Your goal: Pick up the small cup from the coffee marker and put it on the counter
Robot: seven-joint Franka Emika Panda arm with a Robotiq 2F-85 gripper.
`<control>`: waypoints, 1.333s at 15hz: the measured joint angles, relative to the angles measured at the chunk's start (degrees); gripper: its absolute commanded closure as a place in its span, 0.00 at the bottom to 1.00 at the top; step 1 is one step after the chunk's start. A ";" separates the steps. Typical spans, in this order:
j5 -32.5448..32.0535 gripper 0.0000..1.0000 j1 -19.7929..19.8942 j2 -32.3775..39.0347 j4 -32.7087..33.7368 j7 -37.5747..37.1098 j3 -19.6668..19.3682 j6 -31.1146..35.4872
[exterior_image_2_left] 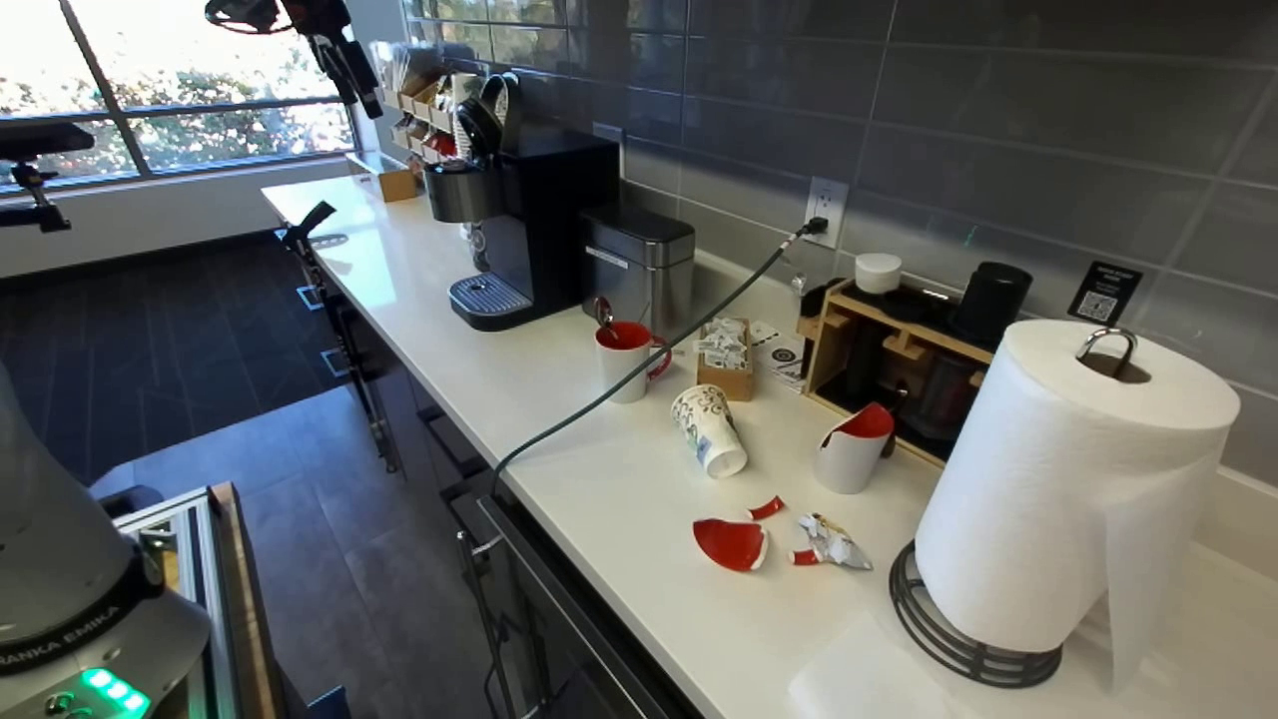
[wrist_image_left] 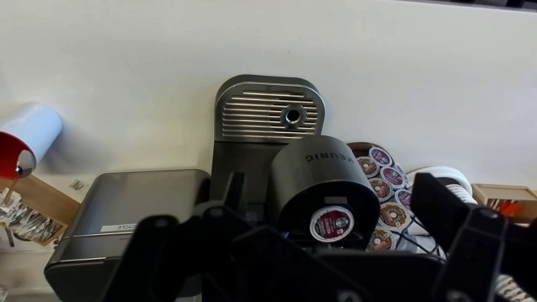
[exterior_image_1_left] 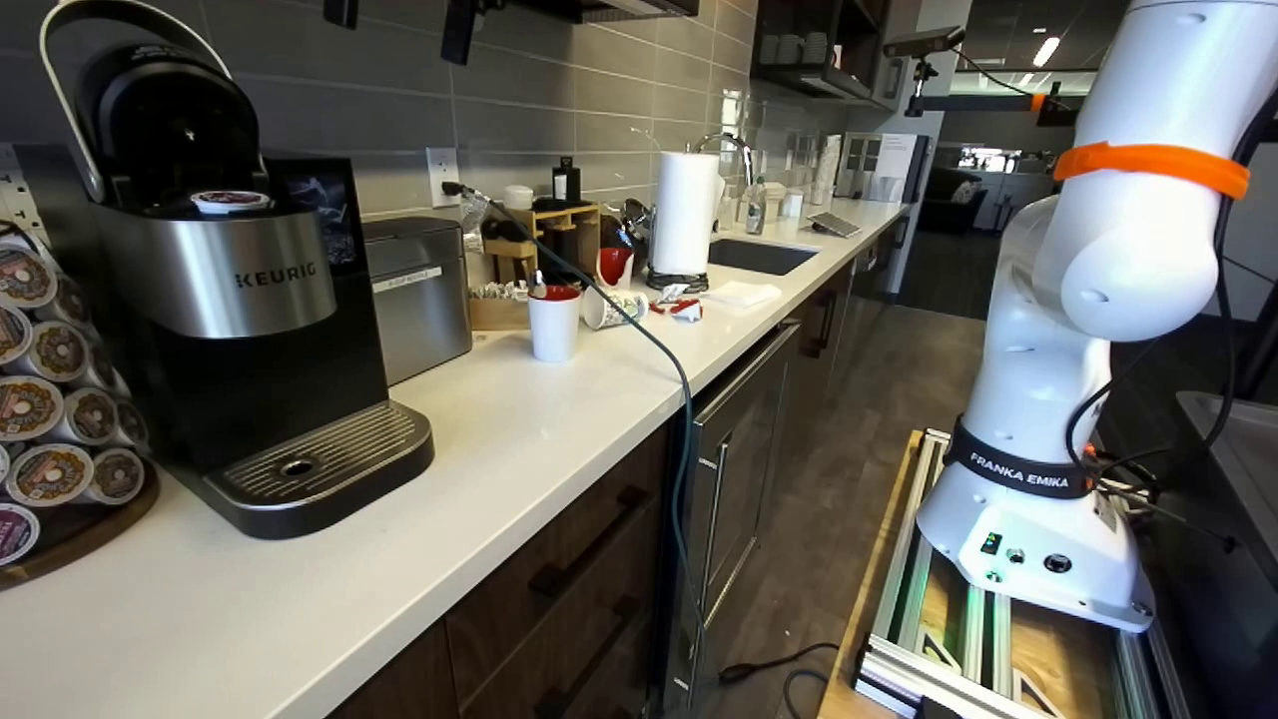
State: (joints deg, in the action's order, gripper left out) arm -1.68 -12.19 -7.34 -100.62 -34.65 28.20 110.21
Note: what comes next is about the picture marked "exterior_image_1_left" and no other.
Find patterned white paper cup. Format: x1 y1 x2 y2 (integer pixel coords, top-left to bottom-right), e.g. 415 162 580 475
580 286 656 335

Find dark wooden base cabinets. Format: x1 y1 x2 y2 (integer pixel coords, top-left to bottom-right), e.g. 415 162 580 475
323 230 923 719

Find white paper towel roll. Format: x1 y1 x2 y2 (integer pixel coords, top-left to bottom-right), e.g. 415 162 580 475
647 147 721 278

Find coffee pod carousel rack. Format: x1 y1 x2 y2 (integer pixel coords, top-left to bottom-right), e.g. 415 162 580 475
0 173 162 592

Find dark kitchen sink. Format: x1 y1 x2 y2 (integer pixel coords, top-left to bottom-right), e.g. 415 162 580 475
705 234 820 278

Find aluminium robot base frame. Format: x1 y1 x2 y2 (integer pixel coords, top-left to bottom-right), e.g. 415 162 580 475
812 422 1191 719

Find broken white mug red inside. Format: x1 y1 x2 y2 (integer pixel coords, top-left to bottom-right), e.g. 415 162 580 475
593 245 641 291

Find black wire paper towel holder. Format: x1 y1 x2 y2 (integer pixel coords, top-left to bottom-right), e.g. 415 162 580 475
641 265 718 291

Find dark wall shelf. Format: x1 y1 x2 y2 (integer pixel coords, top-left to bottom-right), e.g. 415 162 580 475
748 0 923 111

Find black cylindrical container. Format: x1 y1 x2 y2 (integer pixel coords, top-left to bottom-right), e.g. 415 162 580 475
552 155 588 206

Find black silver Keurig coffee maker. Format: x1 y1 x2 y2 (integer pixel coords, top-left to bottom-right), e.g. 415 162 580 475
30 0 438 544

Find white wall outlet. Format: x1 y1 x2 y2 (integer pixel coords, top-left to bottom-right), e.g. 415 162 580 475
423 143 464 213

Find wooden condiment organizer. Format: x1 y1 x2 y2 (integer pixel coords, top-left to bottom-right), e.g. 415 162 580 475
477 194 613 291

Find upright white mug red inside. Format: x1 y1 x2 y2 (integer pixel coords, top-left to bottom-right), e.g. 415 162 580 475
521 278 588 366

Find orange strap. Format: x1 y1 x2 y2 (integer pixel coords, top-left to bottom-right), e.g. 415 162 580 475
1050 138 1254 203

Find stainless steel pod recycle bin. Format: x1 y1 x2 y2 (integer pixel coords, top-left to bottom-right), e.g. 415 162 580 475
359 213 473 392

